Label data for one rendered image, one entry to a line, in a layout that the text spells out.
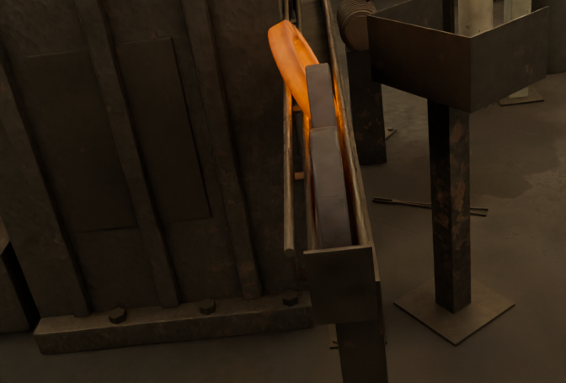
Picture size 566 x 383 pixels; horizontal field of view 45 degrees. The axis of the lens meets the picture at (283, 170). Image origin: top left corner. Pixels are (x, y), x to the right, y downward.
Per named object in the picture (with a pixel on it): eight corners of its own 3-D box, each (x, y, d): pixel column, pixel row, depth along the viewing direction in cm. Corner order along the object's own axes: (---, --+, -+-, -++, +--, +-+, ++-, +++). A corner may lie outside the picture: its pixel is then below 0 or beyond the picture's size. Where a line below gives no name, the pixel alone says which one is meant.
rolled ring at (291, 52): (284, 45, 101) (265, 55, 102) (343, 137, 109) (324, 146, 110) (284, 3, 116) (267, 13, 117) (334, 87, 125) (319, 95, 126)
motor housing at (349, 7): (354, 170, 227) (338, 14, 202) (349, 141, 246) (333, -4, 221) (392, 166, 226) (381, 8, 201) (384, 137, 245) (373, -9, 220)
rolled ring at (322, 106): (324, 39, 98) (301, 41, 98) (335, 108, 83) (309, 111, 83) (335, 141, 109) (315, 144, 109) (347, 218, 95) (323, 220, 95)
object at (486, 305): (472, 360, 145) (470, 38, 112) (389, 303, 165) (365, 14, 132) (535, 316, 154) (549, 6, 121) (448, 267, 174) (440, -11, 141)
